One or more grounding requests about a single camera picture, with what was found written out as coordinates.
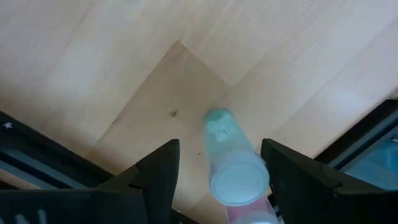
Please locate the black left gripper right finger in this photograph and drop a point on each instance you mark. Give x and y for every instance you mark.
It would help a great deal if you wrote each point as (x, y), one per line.
(304, 193)

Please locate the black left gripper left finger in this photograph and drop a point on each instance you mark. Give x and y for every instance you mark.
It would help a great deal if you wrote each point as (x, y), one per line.
(140, 193)

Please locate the pink medicine bottle white cap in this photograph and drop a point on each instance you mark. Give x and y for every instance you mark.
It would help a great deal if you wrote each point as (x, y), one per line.
(248, 214)

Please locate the clear green plastic cup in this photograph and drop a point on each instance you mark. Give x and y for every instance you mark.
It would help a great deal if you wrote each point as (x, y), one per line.
(233, 174)

